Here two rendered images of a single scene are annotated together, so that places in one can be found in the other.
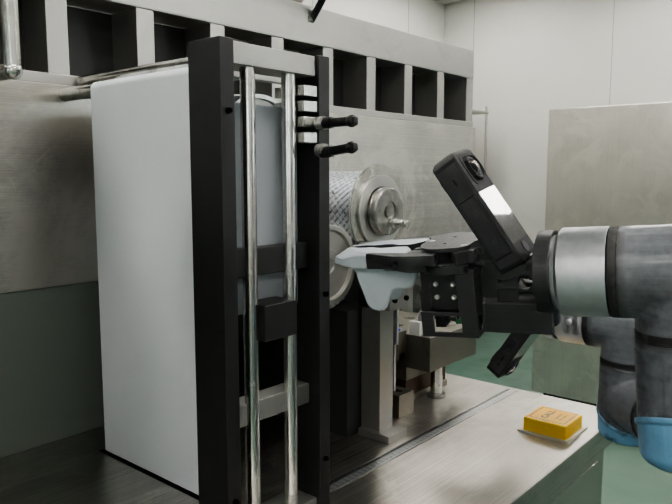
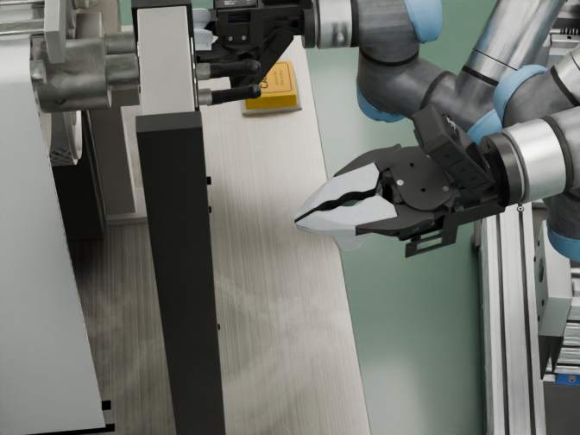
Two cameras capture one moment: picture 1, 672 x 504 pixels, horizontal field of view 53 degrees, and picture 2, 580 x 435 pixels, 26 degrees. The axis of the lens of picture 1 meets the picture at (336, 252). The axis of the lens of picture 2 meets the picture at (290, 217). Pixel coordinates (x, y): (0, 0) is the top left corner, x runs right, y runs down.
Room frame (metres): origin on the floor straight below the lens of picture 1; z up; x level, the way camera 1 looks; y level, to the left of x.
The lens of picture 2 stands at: (0.16, 0.54, 2.11)
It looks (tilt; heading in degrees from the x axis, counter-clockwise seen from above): 50 degrees down; 313
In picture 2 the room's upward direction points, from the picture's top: straight up
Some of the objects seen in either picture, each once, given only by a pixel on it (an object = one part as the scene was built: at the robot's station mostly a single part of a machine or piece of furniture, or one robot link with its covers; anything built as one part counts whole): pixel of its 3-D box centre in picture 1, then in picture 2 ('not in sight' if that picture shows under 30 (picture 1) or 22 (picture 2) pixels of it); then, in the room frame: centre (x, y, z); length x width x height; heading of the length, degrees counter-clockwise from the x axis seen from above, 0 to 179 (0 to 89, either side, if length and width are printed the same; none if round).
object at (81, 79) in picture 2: not in sight; (73, 75); (0.87, 0.08, 1.33); 0.06 x 0.06 x 0.06; 50
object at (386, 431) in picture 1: (384, 340); (120, 124); (1.02, -0.07, 1.05); 0.06 x 0.05 x 0.31; 50
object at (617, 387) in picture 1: (634, 402); (398, 79); (0.86, -0.39, 1.01); 0.11 x 0.08 x 0.11; 6
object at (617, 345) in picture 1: (632, 326); (393, 15); (0.88, -0.39, 1.11); 0.11 x 0.08 x 0.09; 50
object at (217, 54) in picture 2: not in sight; (213, 48); (1.00, -0.21, 1.09); 0.09 x 0.05 x 0.02; 50
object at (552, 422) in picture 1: (552, 422); (268, 85); (1.05, -0.35, 0.91); 0.07 x 0.07 x 0.02; 50
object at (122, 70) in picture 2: not in sight; (141, 70); (0.83, 0.03, 1.33); 0.06 x 0.03 x 0.03; 50
